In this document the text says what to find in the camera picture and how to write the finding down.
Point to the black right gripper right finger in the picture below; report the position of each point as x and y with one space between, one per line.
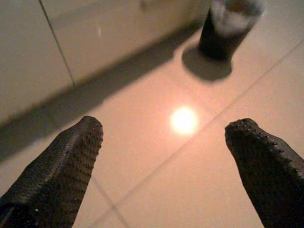
270 180

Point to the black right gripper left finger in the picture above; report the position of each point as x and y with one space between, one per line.
47 180

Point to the white kitchen cabinet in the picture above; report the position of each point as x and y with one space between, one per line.
95 35

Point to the black tapered cylinder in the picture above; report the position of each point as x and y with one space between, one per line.
221 40

